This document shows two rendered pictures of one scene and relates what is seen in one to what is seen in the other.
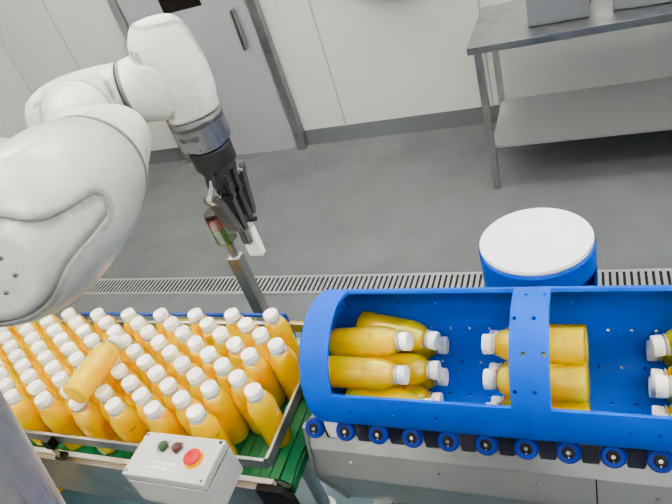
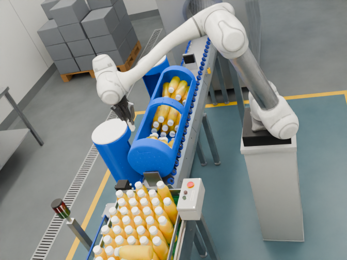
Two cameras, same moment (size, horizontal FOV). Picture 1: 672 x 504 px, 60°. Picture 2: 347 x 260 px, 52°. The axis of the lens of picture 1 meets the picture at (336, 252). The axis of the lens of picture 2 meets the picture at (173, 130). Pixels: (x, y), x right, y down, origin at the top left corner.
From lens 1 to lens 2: 197 cm
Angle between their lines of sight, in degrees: 73
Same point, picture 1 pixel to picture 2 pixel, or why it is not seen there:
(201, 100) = not seen: hidden behind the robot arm
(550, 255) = (119, 126)
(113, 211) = not seen: hidden behind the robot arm
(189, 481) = (199, 182)
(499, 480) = (189, 145)
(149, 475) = (196, 197)
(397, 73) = not seen: outside the picture
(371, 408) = (176, 143)
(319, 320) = (149, 141)
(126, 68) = (110, 68)
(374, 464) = (182, 174)
